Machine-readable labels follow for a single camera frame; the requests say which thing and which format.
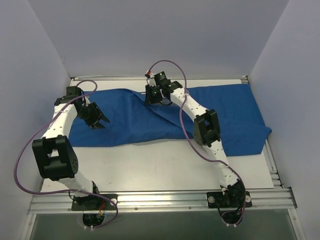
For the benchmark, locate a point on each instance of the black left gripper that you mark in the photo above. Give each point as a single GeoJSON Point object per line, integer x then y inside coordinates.
{"type": "Point", "coordinates": [94, 115]}

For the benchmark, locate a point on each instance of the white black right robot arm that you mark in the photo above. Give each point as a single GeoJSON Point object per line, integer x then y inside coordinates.
{"type": "Point", "coordinates": [206, 129]}

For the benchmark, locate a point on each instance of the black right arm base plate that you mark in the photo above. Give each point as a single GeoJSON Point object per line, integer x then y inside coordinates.
{"type": "Point", "coordinates": [220, 200]}

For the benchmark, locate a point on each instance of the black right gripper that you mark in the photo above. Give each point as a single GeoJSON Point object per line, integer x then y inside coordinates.
{"type": "Point", "coordinates": [152, 97]}

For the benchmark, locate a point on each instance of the blue surgical drape cloth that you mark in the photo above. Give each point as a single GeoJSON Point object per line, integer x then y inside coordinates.
{"type": "Point", "coordinates": [243, 130]}

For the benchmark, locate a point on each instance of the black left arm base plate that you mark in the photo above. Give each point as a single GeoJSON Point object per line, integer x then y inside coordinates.
{"type": "Point", "coordinates": [90, 203]}

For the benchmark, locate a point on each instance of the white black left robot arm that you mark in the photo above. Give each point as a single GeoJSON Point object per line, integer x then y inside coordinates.
{"type": "Point", "coordinates": [55, 157]}

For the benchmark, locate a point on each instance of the aluminium front frame rail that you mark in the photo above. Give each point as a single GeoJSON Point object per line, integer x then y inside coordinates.
{"type": "Point", "coordinates": [167, 201]}

